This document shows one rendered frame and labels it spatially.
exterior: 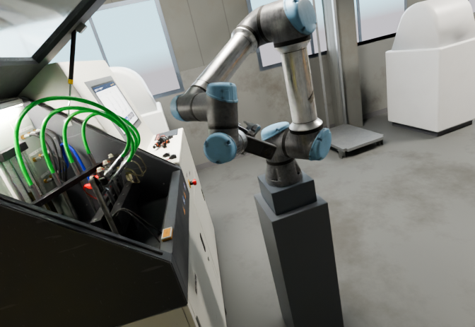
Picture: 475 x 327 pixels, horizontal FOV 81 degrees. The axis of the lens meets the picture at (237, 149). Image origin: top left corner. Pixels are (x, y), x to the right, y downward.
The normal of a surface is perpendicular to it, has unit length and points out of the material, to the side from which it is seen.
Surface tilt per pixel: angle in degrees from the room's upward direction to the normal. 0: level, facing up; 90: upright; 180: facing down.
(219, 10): 90
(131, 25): 90
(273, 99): 90
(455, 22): 80
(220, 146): 75
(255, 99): 90
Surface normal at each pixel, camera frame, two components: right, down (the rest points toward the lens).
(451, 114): 0.29, 0.28
